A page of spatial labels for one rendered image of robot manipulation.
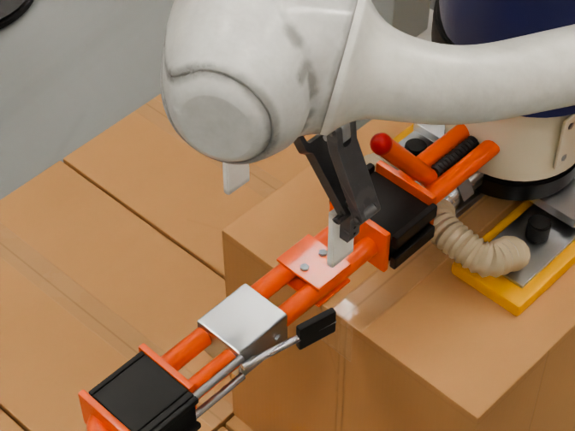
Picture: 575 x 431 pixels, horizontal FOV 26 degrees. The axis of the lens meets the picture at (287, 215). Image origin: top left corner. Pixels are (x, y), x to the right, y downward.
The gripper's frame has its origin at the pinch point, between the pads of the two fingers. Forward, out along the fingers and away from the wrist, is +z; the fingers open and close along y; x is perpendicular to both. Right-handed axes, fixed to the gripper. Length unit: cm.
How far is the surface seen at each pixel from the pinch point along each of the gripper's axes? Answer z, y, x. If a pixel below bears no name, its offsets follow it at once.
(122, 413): 12.0, 1.1, 21.0
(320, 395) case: 45.0, 4.7, -11.1
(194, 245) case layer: 66, 50, -30
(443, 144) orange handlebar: 12.7, 3.1, -29.2
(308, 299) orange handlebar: 13.4, -1.2, -2.0
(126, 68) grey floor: 120, 145, -92
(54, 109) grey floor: 120, 146, -69
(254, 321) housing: 12.6, 0.3, 4.4
